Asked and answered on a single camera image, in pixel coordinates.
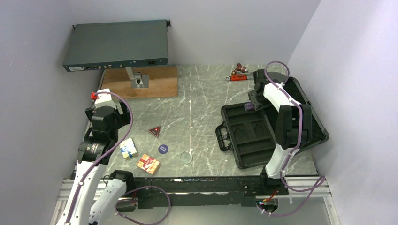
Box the purple poker chip stack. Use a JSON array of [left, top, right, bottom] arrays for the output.
[[244, 102, 254, 111]]

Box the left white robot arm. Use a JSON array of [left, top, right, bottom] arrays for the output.
[[57, 100, 135, 225]]

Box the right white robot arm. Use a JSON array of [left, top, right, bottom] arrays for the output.
[[245, 69, 312, 195]]

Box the black poker set case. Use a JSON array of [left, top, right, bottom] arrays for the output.
[[215, 77, 329, 169]]

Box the grey filament spool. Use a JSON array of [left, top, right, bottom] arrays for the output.
[[268, 71, 287, 83]]

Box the blue playing card box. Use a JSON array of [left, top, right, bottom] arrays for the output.
[[119, 138, 138, 159]]

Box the red triangular dealer button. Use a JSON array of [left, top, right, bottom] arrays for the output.
[[148, 126, 161, 138]]

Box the blue round dealer button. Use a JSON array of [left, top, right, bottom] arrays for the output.
[[158, 144, 168, 154]]

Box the wooden base board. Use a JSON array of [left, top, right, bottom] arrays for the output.
[[101, 66, 178, 99]]

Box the dark green rack device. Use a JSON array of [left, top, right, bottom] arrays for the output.
[[62, 19, 171, 72]]

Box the clear round dealer button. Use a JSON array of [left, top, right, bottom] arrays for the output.
[[180, 151, 193, 164]]

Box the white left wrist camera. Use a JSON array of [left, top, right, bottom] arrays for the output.
[[91, 89, 117, 109]]

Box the brown hose nozzle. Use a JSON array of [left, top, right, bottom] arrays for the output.
[[231, 63, 248, 75]]

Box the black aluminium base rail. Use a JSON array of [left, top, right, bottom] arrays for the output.
[[57, 176, 332, 213]]

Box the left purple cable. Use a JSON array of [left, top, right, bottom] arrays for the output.
[[63, 91, 172, 225]]

